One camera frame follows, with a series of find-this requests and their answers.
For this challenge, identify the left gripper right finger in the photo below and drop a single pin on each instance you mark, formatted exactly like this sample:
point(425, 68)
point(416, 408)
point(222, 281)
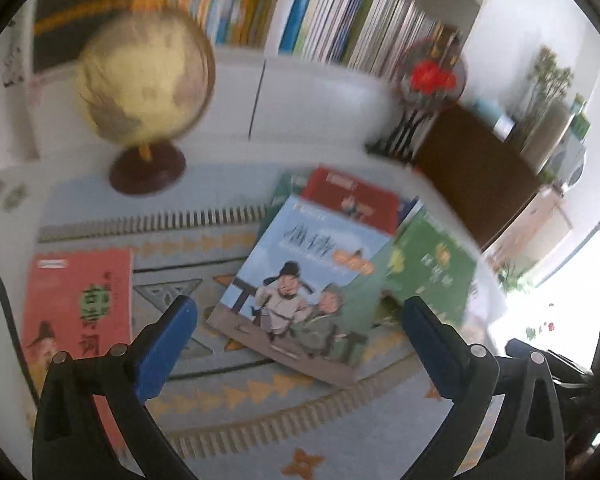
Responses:
point(470, 376)

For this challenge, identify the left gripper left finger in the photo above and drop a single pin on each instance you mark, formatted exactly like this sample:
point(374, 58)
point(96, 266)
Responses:
point(70, 441)

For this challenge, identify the red poetry book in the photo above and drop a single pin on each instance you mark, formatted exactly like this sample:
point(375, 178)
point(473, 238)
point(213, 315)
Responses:
point(77, 302)

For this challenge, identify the blue Tang poetry book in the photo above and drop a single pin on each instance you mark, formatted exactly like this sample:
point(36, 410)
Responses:
point(308, 292)

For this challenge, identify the dark green insect book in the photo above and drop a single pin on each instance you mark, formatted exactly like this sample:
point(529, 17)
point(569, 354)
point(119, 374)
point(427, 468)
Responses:
point(290, 183)

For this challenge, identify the patterned grey table mat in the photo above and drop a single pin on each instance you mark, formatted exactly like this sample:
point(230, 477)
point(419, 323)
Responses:
point(230, 412)

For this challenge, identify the bright green book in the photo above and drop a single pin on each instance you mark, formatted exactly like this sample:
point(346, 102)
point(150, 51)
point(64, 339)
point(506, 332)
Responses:
point(428, 262)

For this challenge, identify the dark wooden cabinet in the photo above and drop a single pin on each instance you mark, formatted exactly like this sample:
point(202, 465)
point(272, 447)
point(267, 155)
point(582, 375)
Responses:
point(484, 180)

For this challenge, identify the potted green plant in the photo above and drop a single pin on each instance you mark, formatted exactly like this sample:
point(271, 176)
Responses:
point(549, 81)

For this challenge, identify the dark red book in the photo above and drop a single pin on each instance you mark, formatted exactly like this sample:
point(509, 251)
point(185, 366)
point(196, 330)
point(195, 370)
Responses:
point(357, 199)

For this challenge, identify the black ornament stand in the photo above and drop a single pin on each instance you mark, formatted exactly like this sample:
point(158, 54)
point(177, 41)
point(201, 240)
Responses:
point(399, 144)

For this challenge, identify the yellow desk globe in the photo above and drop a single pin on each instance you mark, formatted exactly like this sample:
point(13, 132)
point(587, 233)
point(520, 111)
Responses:
point(144, 80)

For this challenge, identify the white bookshelf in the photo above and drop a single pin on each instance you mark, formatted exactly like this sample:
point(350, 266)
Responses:
point(300, 71)

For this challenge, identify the black abacus frame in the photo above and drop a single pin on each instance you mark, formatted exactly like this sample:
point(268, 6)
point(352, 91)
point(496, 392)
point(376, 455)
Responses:
point(61, 28)

